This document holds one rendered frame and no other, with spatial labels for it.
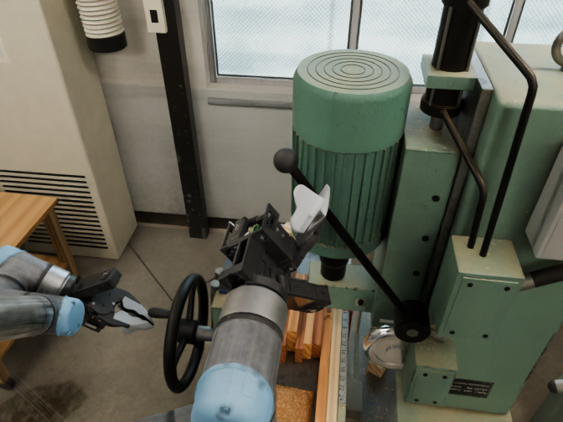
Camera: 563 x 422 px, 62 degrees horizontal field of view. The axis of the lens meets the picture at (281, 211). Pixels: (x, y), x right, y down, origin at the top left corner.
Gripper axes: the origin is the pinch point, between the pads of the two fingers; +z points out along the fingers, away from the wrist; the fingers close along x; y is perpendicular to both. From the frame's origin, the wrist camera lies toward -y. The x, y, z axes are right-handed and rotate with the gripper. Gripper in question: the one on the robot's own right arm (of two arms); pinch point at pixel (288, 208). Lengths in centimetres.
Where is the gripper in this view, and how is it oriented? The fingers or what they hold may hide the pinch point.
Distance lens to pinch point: 71.3
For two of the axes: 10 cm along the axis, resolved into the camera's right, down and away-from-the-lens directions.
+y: -6.0, -6.7, -4.4
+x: -7.9, 3.9, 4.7
